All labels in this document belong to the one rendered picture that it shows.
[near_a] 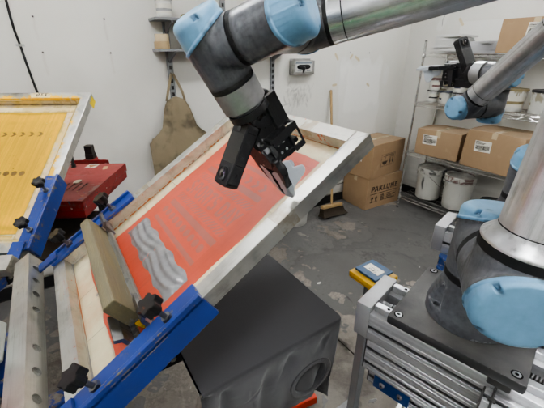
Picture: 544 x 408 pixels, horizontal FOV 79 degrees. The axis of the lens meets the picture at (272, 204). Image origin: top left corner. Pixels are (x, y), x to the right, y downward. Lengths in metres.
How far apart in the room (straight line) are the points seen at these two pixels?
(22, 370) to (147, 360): 0.27
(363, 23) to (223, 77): 0.22
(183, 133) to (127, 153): 0.47
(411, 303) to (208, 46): 0.59
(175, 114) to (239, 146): 2.35
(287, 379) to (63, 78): 2.36
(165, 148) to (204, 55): 2.40
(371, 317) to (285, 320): 0.38
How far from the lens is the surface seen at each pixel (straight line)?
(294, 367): 1.12
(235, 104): 0.53
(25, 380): 0.82
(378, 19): 0.56
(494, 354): 0.71
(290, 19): 0.46
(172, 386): 2.20
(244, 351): 1.02
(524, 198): 0.48
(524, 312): 0.51
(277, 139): 0.57
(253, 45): 0.48
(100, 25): 2.80
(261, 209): 0.76
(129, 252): 0.99
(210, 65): 0.51
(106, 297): 0.72
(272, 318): 1.10
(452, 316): 0.70
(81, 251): 1.16
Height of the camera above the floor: 1.72
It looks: 25 degrees down
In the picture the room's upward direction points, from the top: straight up
